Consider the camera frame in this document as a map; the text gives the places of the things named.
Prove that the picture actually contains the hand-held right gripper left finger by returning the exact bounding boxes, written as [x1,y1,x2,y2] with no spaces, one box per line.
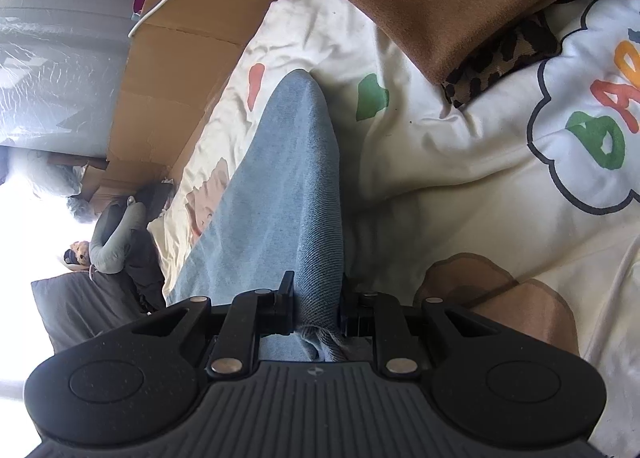
[131,270,296,380]

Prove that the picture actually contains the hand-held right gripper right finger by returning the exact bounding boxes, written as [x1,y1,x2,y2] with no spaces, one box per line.
[340,273,501,380]

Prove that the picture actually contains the light blue jeans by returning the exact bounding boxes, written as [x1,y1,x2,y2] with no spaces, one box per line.
[165,69,351,364]

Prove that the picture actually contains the black garment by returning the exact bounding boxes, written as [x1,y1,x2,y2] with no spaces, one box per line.
[122,180,176,314]

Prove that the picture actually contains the cream bear print bed sheet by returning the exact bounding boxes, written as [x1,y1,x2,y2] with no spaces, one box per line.
[147,0,640,458]

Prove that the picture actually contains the grey neck pillow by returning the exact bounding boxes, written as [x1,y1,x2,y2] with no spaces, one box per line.
[89,195,147,275]

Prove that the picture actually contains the dark grey pillow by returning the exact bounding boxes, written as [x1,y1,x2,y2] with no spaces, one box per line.
[31,268,151,354]

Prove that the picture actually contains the brown plush toy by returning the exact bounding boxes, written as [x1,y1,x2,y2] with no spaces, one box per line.
[62,239,93,269]

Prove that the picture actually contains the plastic wrapped bundle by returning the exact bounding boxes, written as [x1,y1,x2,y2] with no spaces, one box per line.
[22,148,88,199]

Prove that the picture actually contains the brown cardboard box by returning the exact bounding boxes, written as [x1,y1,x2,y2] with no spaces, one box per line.
[80,0,308,206]

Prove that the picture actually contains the leopard print cloth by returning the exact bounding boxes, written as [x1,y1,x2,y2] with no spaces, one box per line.
[442,13,563,110]

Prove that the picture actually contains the grey plastic wrapped roll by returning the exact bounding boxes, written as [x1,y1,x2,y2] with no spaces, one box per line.
[0,0,143,159]

